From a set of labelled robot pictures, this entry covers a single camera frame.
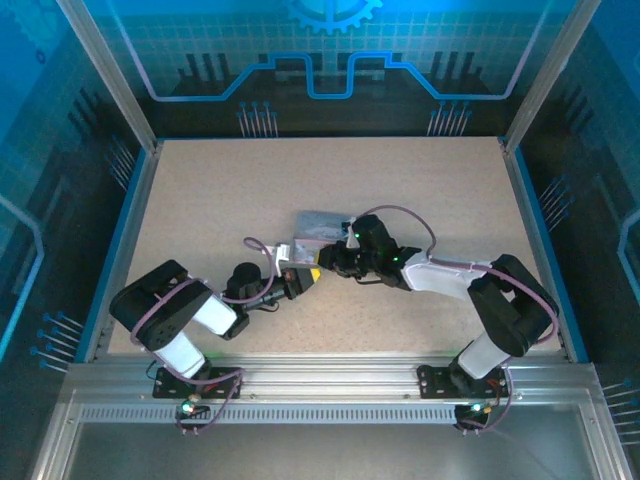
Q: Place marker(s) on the light blue cartoon tin box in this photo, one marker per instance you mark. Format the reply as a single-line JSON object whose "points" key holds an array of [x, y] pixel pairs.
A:
{"points": [[315, 237]]}

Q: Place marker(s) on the small blue padlock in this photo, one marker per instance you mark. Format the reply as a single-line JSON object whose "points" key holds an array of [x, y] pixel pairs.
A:
{"points": [[345, 227]]}

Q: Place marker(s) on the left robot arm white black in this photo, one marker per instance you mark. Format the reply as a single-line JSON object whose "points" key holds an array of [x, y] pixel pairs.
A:
{"points": [[165, 320]]}

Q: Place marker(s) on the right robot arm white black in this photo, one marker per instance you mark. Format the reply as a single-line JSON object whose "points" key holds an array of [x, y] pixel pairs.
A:
{"points": [[500, 310]]}

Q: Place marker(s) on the small LED circuit board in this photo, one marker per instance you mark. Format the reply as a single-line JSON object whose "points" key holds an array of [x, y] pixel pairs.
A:
{"points": [[187, 408], [475, 408]]}

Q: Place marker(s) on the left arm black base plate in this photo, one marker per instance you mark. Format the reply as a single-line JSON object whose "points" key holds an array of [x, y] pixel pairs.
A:
{"points": [[225, 382]]}

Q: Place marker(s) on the aluminium front mounting rail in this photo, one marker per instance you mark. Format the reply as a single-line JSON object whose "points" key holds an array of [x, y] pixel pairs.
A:
{"points": [[330, 377]]}

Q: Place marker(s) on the aluminium table side rail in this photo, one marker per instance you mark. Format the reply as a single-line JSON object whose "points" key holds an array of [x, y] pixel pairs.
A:
{"points": [[542, 240], [122, 240]]}

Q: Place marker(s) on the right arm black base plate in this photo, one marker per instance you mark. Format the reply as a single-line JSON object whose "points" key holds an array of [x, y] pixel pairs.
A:
{"points": [[435, 382]]}

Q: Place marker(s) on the aluminium frame post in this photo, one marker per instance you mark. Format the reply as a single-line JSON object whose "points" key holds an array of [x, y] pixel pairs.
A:
{"points": [[107, 75], [545, 75]]}

